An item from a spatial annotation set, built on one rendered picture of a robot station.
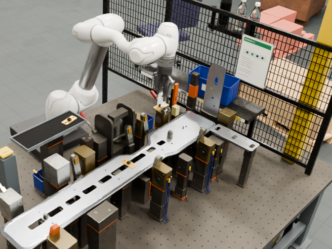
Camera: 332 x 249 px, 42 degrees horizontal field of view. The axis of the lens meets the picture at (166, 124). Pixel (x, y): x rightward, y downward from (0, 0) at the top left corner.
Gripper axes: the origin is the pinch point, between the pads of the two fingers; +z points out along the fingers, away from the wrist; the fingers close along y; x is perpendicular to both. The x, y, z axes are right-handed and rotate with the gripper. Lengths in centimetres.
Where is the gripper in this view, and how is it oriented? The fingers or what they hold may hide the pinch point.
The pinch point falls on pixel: (161, 100)
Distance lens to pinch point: 226.2
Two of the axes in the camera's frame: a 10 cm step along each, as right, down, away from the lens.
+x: 6.7, -3.6, 6.5
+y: 7.4, 4.3, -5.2
